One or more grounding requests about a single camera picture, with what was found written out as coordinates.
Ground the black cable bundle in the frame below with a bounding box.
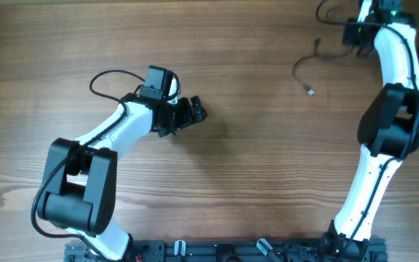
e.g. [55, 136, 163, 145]
[291, 36, 356, 97]

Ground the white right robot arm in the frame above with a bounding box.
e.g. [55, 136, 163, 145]
[317, 1, 419, 261]

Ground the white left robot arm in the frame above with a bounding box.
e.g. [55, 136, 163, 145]
[31, 65, 207, 261]

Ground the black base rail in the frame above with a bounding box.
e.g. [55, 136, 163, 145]
[63, 239, 388, 262]

